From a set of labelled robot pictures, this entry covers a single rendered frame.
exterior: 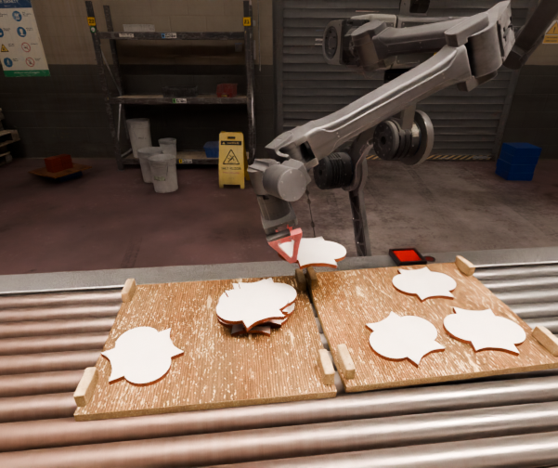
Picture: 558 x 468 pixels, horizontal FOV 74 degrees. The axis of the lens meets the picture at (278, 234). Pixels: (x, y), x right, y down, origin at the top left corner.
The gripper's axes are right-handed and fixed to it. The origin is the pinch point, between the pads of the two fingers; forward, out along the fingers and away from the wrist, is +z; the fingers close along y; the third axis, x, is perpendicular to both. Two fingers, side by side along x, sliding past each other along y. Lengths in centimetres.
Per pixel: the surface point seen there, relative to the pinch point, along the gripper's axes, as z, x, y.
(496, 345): 20.0, 30.6, 22.2
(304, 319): 11.5, -1.6, 9.1
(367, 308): 15.6, 12.0, 7.3
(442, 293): 19.7, 29.4, 5.7
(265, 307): 4.6, -7.9, 10.2
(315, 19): -36, 119, -447
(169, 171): 58, -97, -336
